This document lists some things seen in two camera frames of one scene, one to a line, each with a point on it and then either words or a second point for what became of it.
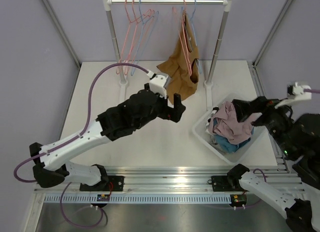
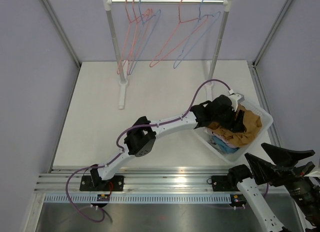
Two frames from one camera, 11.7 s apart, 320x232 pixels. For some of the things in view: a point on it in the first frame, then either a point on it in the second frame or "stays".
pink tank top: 225,123 to 226,141
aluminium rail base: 183,180 stays
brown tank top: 181,66 to 252,122
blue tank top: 228,146 stays
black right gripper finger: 243,109 to 263,172
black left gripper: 173,113 to 231,125
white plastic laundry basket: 199,129 stays
